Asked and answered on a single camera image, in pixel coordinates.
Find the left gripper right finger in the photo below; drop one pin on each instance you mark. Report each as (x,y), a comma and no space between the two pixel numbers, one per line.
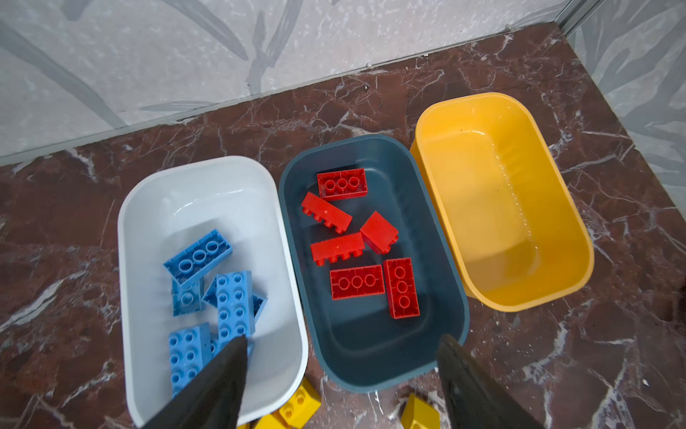
(474,399)

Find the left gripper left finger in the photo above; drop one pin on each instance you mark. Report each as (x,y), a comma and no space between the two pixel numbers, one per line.
(213,399)

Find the small yellow lego brick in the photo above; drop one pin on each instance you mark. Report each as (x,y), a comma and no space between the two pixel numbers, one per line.
(418,414)

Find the blue lego brick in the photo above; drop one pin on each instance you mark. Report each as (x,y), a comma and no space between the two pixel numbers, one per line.
(260,303)
(187,299)
(198,259)
(190,351)
(236,313)

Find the small red lego brick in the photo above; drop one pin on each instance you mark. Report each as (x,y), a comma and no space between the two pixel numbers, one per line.
(379,234)

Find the teal rectangular container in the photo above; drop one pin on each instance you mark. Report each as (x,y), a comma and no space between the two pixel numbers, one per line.
(358,343)

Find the yellow rectangular container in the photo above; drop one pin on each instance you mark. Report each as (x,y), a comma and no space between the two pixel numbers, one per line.
(511,223)

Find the white rectangular container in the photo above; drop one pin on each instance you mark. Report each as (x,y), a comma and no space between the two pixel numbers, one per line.
(166,213)

